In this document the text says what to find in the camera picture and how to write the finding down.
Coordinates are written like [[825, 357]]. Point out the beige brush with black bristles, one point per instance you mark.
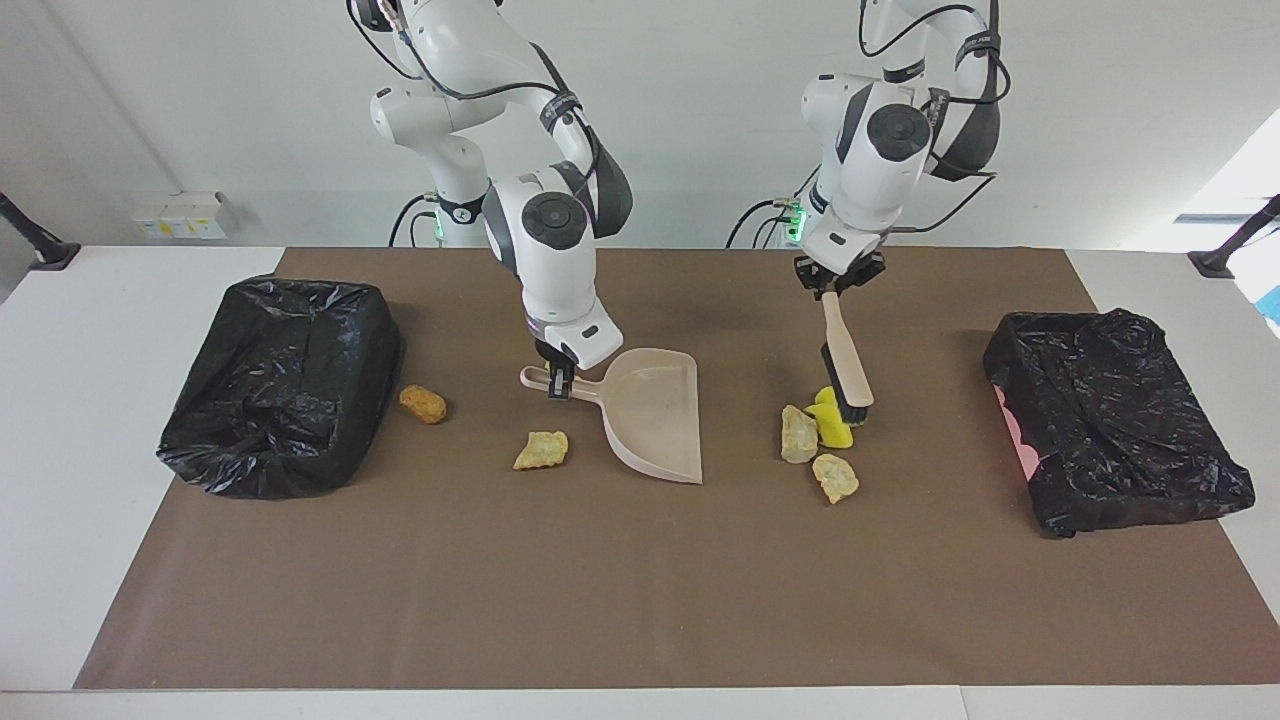
[[845, 345]]

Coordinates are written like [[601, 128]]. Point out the white wall socket box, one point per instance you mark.
[[180, 215]]

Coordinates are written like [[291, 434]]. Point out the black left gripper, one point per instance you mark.
[[840, 272]]

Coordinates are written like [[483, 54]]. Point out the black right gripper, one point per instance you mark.
[[552, 360]]

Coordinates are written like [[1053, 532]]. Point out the small blue object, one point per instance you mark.
[[1273, 305]]

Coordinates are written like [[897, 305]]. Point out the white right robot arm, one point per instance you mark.
[[555, 270]]

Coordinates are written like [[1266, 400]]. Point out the rounded pale foam chunk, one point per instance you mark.
[[836, 478]]

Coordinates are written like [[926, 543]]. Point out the orange-brown foam nugget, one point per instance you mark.
[[423, 404]]

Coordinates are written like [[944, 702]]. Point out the yellow sponge piece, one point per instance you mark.
[[830, 428], [826, 396]]

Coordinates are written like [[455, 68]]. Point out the black bagged tall bin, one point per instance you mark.
[[280, 400]]

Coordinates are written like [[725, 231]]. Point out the blocky pale foam chunk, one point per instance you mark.
[[798, 436]]

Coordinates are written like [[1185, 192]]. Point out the black bagged pink bin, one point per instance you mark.
[[1110, 430]]

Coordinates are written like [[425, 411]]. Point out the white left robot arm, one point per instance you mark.
[[880, 170]]

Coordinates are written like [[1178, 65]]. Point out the jagged pale foam chunk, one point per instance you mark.
[[541, 450]]

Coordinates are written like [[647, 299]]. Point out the beige plastic dustpan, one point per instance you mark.
[[655, 420]]

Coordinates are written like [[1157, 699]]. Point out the brown table mat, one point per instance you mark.
[[600, 620]]

